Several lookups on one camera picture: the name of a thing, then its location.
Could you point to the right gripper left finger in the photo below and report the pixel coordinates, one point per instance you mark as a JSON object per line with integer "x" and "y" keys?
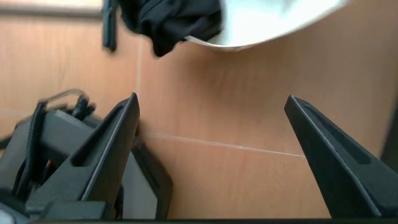
{"x": 93, "y": 174}

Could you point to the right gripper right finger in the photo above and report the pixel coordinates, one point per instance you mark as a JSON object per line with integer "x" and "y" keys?
{"x": 348, "y": 174}

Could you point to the black garment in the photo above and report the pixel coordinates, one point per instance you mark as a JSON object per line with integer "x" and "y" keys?
{"x": 171, "y": 21}

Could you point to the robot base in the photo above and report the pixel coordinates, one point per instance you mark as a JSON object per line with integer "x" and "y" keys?
{"x": 56, "y": 133}

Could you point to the black clothes rack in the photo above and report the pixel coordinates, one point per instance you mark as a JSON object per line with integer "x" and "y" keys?
{"x": 109, "y": 28}

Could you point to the white laundry basket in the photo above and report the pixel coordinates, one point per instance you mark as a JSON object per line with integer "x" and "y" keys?
{"x": 264, "y": 21}

